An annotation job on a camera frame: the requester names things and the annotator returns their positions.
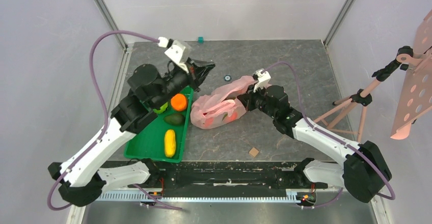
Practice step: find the pink plastic bag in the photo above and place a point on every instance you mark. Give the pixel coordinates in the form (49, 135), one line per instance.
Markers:
(220, 104)

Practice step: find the orange fake fruit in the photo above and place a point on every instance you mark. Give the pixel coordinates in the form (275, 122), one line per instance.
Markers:
(179, 102)

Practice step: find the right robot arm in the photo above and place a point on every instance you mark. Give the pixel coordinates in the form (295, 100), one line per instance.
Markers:
(359, 168)

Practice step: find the red fake fruit in bag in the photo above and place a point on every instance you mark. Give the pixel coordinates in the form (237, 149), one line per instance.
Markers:
(233, 117)

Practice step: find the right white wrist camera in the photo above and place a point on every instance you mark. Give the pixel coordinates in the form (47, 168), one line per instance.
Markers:
(262, 79)

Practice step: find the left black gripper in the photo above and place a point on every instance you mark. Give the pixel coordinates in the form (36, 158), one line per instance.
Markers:
(197, 71)

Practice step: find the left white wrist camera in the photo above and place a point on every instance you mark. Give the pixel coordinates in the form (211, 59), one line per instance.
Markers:
(177, 51)

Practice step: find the pink perforated board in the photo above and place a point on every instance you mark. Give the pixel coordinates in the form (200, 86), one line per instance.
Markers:
(415, 96)

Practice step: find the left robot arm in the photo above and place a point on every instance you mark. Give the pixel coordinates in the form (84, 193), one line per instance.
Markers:
(82, 179)

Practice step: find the dark green fake avocado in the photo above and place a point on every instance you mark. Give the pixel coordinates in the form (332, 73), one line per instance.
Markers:
(175, 119)

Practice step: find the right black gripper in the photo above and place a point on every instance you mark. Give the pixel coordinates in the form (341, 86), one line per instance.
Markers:
(253, 92)

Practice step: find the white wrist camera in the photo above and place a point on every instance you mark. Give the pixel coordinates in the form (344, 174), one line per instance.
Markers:
(262, 79)
(177, 51)

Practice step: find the small brown wooden block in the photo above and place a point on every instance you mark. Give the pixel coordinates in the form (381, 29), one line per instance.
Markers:
(253, 152)

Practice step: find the pink tripod stand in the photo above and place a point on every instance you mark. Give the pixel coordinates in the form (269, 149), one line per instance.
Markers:
(362, 97)

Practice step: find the green fake round fruit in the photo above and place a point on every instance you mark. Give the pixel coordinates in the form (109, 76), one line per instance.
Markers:
(162, 109)

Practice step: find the yellow fake fruit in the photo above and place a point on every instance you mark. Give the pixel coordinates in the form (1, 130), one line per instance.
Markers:
(170, 143)

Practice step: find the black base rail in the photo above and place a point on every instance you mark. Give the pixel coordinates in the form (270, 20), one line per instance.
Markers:
(274, 174)

